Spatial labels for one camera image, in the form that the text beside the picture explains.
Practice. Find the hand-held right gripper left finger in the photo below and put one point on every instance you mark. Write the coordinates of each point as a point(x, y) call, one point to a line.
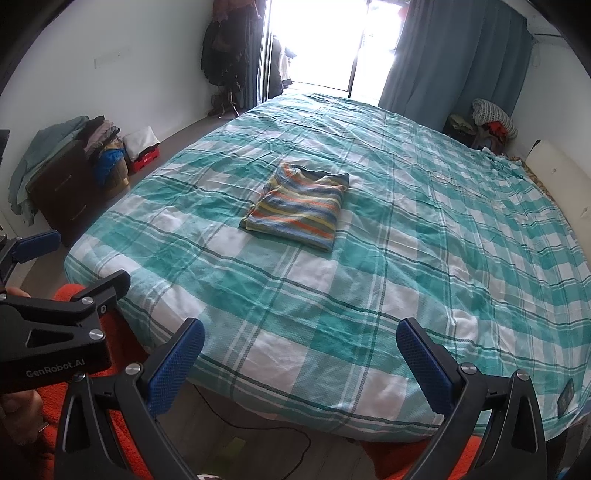
point(173, 369)

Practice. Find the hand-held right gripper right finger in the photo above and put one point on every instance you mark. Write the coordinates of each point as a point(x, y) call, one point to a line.
point(427, 369)

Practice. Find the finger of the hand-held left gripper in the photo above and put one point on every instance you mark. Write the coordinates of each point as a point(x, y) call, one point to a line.
point(37, 244)
point(108, 286)

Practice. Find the striped knit sweater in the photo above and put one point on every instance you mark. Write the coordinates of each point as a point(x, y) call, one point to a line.
point(300, 207)

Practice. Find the pile of folded clothes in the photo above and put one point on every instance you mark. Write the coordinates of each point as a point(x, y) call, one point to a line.
point(101, 134)

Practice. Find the hanging dark clothes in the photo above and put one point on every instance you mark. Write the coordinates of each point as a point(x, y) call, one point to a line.
point(226, 46)

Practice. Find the person's left hand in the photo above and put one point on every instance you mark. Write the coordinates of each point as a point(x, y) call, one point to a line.
point(18, 415)

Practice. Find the orange fuzzy cloth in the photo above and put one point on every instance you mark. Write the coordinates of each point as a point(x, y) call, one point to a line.
point(124, 332)

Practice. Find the brown wooden cabinet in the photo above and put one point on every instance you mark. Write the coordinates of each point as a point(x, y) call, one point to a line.
point(64, 194)

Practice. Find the grey-green draped cloth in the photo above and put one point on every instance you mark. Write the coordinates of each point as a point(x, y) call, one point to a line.
point(41, 147)

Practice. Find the blue and tan bag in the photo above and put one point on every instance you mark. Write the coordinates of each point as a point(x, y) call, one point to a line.
point(111, 168)

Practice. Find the teal plaid bed blanket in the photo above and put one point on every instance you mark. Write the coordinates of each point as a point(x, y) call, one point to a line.
point(369, 277)

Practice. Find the red plastic crate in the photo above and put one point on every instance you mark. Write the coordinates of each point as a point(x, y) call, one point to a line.
point(145, 161)

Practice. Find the white headboard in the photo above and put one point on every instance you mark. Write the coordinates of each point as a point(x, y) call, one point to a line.
point(558, 170)

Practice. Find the olive green cloth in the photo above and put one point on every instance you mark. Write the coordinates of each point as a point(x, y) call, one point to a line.
point(461, 122)

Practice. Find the red cloth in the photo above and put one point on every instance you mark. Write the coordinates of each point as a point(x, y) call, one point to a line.
point(498, 128)

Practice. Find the hanging dark jacket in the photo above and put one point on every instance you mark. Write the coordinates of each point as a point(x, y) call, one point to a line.
point(279, 64)

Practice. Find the blue curtain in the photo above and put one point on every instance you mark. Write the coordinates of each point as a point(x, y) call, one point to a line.
point(443, 60)

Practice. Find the sliding glass door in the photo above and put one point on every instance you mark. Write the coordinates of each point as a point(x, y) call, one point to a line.
point(318, 41)

